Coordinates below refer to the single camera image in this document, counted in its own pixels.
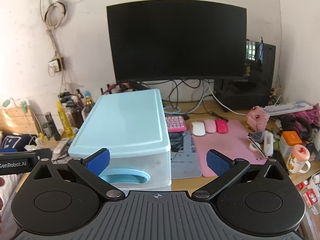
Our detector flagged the magenta computer mouse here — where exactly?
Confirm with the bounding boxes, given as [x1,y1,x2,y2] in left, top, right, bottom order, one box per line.
[215,119,229,134]

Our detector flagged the white container with orange lid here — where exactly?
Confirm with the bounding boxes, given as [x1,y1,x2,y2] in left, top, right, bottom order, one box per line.
[279,131,303,157]

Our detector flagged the black headphones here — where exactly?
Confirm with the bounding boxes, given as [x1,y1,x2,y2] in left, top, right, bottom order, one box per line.
[281,115,313,140]

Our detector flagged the coiled white cable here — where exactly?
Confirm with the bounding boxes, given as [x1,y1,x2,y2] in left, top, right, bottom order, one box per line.
[44,0,68,28]

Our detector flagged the white computer mouse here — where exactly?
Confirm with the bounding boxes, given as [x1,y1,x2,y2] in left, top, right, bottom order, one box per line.
[191,121,206,136]

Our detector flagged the blue haired figurine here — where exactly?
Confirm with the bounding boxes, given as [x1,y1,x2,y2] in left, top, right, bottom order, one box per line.
[84,91,95,107]

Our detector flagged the small brown figurine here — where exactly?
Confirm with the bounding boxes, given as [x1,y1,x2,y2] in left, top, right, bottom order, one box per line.
[270,87,284,105]

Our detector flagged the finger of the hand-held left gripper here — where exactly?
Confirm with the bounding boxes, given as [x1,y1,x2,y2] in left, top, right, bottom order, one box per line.
[0,148,52,162]

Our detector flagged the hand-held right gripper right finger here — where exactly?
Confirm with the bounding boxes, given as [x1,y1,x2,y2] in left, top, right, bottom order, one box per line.
[192,149,290,202]

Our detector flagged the red and white packets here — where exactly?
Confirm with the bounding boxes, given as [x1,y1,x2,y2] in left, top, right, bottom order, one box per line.
[299,175,320,208]

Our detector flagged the white and blue keyboard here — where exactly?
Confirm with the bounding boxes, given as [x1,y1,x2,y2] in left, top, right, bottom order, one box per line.
[262,100,313,117]

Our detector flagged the person's left hand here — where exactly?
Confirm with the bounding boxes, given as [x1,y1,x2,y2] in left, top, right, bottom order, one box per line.
[0,177,5,227]

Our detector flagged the wall socket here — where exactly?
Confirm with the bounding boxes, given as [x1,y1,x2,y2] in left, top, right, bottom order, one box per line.
[48,57,64,73]

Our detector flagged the white translucent case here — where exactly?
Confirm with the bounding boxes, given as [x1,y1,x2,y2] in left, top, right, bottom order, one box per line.
[264,131,274,158]

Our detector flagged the black computer case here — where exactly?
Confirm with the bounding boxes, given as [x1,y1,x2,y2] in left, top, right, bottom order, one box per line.
[214,40,276,110]

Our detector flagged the white computer cable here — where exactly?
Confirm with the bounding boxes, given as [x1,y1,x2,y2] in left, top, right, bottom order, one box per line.
[209,80,248,116]

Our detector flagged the pink mouse pad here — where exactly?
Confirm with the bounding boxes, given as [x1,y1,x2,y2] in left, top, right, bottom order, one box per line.
[192,119,269,177]

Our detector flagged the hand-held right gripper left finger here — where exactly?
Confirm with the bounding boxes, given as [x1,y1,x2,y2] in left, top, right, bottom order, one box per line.
[30,148,125,202]

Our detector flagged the black curved monitor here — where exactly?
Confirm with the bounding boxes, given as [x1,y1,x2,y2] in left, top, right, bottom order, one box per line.
[106,0,248,82]

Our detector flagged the navy printed pillow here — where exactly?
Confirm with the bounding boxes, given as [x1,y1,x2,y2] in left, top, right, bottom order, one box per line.
[0,134,34,153]

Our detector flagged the yellow liquid bottle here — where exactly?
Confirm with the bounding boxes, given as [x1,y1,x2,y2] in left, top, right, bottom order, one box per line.
[56,102,74,138]

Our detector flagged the pink keyboard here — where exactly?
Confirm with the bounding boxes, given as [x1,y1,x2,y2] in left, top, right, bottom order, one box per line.
[165,115,187,132]

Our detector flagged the white remote control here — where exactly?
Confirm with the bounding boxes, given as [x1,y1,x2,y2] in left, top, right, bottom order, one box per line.
[53,138,70,154]

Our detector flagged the black monitor cables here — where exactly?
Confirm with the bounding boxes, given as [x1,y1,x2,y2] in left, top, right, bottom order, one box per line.
[162,79,215,115]

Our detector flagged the purple cloth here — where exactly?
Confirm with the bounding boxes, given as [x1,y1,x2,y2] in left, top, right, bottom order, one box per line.
[295,105,320,125]

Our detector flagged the grey printed desk mat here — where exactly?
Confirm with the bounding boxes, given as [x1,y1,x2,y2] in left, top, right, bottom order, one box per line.
[169,130,202,180]

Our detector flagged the light pink computer mouse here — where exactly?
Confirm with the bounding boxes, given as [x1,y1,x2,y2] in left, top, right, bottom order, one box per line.
[204,119,217,133]

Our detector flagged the white mug with orange lid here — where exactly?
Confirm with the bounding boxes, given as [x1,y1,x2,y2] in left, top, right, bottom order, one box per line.
[286,144,311,174]

